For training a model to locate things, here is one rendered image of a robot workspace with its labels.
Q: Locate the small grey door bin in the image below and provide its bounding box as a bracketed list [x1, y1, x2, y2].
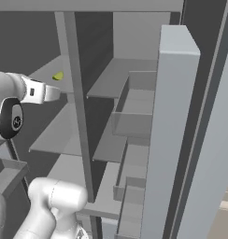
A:
[112, 176, 148, 239]

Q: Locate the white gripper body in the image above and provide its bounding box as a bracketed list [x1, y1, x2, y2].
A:
[43, 84, 63, 104]

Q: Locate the dark grey housing panel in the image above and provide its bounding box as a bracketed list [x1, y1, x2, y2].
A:
[162, 0, 228, 239]

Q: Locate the pale grey fridge door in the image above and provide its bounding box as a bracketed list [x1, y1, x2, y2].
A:
[140, 24, 201, 239]

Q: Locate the grey fridge shelf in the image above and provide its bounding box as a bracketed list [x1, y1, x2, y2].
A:
[86, 57, 159, 100]
[28, 102, 85, 157]
[92, 123, 130, 164]
[27, 54, 77, 94]

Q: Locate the yellow-green lemon wedge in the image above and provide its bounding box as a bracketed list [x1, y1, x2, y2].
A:
[51, 71, 65, 82]

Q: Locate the grey fridge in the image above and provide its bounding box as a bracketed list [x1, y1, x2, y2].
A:
[0, 0, 185, 239]

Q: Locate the dark grey fridge door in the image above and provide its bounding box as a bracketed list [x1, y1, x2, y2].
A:
[0, 139, 30, 239]

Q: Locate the large grey door bin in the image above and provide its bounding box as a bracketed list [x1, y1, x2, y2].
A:
[111, 70, 158, 139]

